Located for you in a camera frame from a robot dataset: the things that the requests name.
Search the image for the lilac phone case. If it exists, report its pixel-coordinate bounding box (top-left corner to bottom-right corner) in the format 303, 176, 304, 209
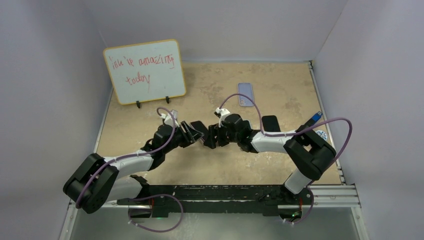
237, 82, 254, 107

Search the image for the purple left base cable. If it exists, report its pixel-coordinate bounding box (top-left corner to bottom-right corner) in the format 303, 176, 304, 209
127, 194, 185, 234

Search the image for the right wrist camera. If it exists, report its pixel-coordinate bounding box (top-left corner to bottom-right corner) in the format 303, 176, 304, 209
214, 107, 231, 128

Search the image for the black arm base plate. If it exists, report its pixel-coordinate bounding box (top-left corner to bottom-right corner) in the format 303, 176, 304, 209
117, 184, 313, 220

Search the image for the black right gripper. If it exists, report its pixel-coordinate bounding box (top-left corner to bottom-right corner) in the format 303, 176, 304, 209
205, 122, 240, 149

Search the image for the blue stapler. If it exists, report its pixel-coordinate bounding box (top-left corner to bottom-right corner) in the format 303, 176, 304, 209
304, 111, 323, 128

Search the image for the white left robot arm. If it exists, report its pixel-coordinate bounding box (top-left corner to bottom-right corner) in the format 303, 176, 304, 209
63, 121, 208, 214

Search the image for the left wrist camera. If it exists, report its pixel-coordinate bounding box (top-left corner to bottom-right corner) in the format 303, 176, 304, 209
160, 109, 180, 128

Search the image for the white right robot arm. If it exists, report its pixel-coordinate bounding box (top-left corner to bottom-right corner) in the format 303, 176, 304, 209
191, 111, 336, 204

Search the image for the yellow framed whiteboard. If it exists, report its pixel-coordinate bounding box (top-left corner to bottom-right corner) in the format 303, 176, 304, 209
103, 39, 187, 105

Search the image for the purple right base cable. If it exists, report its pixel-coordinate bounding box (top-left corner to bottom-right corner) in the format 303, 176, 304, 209
281, 186, 315, 226

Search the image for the black phone in black case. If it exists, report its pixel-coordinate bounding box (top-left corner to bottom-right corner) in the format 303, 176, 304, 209
261, 115, 281, 133

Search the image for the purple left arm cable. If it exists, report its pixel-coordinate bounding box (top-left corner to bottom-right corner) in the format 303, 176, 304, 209
74, 107, 177, 210

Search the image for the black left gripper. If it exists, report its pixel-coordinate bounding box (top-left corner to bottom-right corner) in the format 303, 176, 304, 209
163, 121, 203, 155

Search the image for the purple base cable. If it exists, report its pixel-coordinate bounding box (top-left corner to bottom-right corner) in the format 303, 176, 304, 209
127, 194, 185, 234
281, 186, 315, 226

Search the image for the small white blue jar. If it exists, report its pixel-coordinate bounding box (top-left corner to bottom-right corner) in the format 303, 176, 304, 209
315, 129, 329, 141

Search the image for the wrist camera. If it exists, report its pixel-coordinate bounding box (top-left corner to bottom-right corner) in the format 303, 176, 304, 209
214, 107, 231, 128
160, 109, 180, 128

